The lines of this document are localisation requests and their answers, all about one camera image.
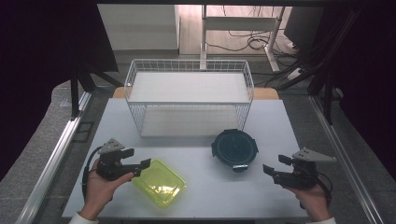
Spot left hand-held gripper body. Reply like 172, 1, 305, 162
95, 137, 143, 182

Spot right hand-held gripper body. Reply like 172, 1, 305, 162
272, 147, 338, 190

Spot yellow-green plastic container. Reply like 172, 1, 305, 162
130, 158, 188, 209

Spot round dark-lidded glass container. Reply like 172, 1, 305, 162
210, 128, 260, 174

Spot white wire shelf rack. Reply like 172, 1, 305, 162
123, 58, 255, 139

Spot person's right hand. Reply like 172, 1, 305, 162
284, 182, 332, 223

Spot person's left hand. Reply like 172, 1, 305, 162
81, 160, 135, 221

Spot wooden table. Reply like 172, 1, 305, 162
111, 86, 280, 101

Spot black metal stand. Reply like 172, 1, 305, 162
69, 60, 125, 121
276, 8, 365, 125

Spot white power strip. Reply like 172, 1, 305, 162
287, 67, 303, 81

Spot black curtain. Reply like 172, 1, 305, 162
321, 0, 396, 181
0, 0, 120, 182

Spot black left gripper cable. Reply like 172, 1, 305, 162
81, 145, 105, 202

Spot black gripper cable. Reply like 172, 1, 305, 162
317, 172, 333, 209
81, 145, 105, 202

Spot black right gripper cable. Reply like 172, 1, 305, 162
317, 172, 333, 209

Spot aluminium rail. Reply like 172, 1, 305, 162
308, 94, 385, 224
14, 91, 93, 224

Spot black floor cables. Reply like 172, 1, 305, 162
205, 5, 301, 57

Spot white desk frame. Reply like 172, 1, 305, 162
200, 4, 287, 74

